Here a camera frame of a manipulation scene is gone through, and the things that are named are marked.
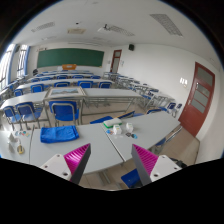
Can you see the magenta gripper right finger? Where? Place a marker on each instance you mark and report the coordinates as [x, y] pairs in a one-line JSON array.
[[151, 167]]

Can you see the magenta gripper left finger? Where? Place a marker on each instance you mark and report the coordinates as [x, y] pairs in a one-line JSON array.
[[71, 165]]

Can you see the blue folded towel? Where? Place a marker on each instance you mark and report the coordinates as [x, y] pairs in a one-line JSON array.
[[58, 134]]

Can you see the white small box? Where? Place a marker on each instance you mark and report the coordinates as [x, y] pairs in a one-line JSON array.
[[117, 130]]

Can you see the white green box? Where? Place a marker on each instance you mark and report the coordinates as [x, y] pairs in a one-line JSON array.
[[110, 123]]

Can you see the blue chair front centre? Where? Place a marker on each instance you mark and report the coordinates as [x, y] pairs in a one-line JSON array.
[[63, 110]]

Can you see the blue chair near right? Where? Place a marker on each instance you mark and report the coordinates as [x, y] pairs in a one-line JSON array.
[[153, 110]]

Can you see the red near door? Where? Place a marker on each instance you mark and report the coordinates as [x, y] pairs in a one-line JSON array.
[[199, 100]]

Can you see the red door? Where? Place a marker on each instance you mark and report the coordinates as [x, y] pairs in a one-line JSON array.
[[199, 100], [115, 61]]

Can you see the framed picture on desk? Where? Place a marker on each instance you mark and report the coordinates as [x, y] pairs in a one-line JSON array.
[[65, 92]]

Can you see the blue chair front left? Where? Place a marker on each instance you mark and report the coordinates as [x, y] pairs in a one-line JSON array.
[[29, 112]]

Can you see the blue chair far left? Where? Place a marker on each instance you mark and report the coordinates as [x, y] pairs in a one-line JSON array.
[[12, 116]]

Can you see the wooden lectern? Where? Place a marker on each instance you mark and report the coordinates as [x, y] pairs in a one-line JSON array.
[[69, 66]]

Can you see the green chalkboard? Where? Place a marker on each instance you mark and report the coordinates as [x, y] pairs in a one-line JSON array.
[[80, 57]]

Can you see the red far door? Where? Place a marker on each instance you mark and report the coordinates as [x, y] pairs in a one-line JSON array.
[[115, 61]]

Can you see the ceiling projector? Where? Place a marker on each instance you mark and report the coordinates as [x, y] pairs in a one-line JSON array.
[[105, 29]]

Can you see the window with blue frame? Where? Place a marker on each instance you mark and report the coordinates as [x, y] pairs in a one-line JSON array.
[[23, 51]]

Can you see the black wall speaker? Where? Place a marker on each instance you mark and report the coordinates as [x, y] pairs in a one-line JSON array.
[[131, 47]]

